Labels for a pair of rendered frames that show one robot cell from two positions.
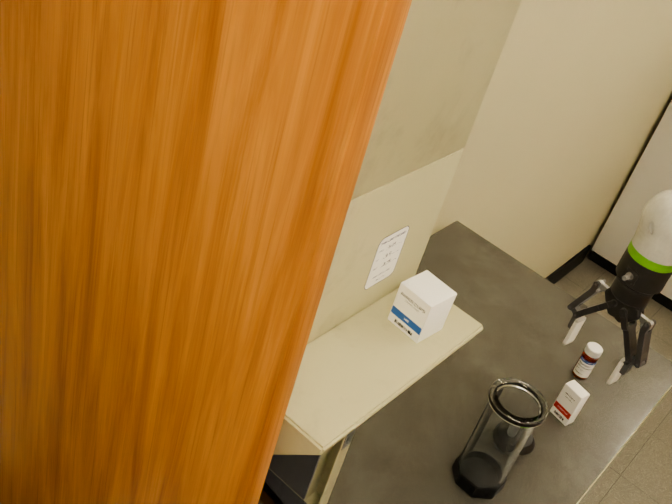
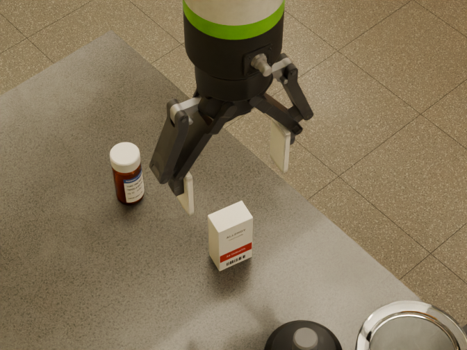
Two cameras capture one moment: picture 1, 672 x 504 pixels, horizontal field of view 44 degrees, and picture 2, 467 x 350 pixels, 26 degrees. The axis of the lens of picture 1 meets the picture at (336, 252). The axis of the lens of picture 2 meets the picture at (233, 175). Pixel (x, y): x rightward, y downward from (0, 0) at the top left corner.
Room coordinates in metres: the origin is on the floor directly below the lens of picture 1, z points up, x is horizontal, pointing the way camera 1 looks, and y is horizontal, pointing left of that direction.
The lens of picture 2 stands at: (1.14, 0.08, 2.03)
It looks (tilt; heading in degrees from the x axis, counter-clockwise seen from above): 53 degrees down; 288
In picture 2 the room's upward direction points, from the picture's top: straight up
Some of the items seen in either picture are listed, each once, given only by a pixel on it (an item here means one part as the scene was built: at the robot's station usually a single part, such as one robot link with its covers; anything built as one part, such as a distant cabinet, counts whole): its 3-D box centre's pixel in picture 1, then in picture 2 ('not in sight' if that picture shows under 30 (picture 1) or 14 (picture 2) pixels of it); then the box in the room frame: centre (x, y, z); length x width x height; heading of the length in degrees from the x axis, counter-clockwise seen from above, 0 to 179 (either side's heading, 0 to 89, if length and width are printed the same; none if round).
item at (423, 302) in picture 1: (421, 306); not in sight; (0.81, -0.12, 1.54); 0.05 x 0.05 x 0.06; 55
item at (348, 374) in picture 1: (364, 380); not in sight; (0.74, -0.08, 1.46); 0.32 x 0.11 x 0.10; 149
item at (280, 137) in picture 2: (619, 370); (279, 144); (1.31, -0.60, 1.15); 0.03 x 0.01 x 0.07; 137
